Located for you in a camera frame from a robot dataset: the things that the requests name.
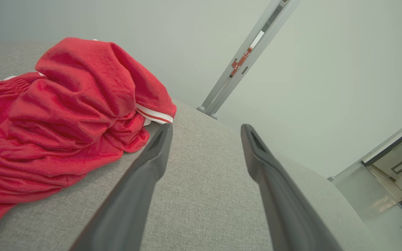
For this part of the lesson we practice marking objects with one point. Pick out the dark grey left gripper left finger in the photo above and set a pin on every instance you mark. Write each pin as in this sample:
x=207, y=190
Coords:
x=131, y=195

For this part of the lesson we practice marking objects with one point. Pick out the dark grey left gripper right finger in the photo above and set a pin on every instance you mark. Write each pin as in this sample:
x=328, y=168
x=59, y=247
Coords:
x=284, y=209

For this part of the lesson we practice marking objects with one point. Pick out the red jersey with number 23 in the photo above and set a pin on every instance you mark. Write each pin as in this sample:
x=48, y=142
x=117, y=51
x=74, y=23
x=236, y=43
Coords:
x=82, y=69

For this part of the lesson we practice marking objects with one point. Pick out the grey framed glass door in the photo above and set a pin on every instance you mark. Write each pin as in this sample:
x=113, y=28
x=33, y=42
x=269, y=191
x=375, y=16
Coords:
x=393, y=143

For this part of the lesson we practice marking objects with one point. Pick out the grey rounded post foot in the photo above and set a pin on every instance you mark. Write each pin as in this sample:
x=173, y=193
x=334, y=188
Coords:
x=214, y=116
x=201, y=109

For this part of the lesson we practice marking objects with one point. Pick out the grey metal partition post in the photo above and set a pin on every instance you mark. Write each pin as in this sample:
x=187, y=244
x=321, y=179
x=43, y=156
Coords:
x=223, y=87

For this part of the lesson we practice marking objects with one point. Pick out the red label on post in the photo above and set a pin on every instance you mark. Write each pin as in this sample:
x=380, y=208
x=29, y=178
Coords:
x=239, y=62

